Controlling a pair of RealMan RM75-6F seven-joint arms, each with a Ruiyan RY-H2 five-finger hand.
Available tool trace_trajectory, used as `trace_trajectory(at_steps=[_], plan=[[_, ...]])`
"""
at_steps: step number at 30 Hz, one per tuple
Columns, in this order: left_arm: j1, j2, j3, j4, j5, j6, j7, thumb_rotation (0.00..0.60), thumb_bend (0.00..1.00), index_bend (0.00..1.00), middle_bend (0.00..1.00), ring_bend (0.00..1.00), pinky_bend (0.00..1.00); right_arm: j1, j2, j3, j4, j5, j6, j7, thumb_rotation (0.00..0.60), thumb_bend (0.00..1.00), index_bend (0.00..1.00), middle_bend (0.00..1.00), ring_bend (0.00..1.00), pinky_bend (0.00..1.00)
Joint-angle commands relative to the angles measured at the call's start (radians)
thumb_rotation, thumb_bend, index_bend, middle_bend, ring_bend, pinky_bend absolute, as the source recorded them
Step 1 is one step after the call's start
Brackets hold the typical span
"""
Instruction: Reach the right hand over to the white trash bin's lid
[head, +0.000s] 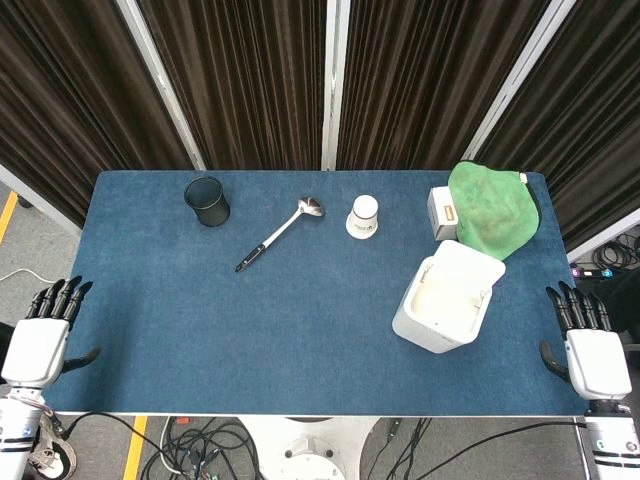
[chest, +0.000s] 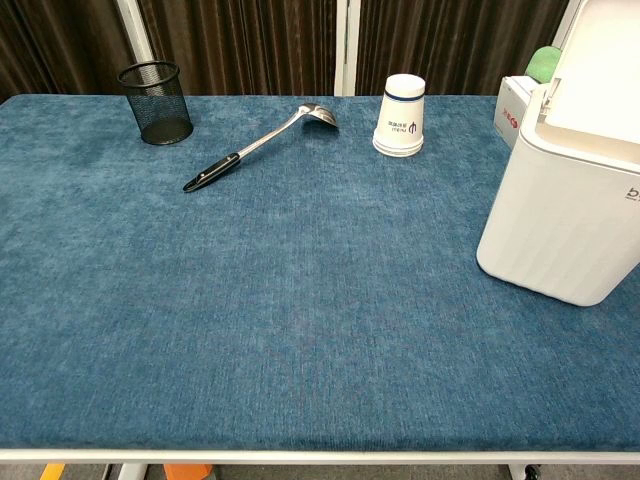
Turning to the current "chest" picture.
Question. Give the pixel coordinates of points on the dark brown curtain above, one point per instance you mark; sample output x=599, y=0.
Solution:
x=240, y=45

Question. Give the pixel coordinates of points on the white paper cup stack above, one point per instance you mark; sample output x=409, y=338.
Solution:
x=400, y=125

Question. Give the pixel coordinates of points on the orange object under table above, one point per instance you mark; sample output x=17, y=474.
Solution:
x=186, y=471

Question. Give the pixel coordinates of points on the green cloth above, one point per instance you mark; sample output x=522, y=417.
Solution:
x=546, y=64

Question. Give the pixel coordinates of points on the white metal frame post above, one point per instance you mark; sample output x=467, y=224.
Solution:
x=134, y=32
x=346, y=47
x=567, y=32

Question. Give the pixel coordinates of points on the white plastic trash bin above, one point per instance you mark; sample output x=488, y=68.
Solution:
x=555, y=200

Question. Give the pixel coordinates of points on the black mesh pen holder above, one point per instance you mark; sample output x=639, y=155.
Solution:
x=159, y=107

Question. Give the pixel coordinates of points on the white table leg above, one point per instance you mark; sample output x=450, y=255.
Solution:
x=132, y=471

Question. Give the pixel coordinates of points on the white cardboard box red print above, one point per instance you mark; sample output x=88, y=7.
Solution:
x=510, y=112

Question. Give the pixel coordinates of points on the blue fabric table cover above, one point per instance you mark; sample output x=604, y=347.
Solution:
x=280, y=280

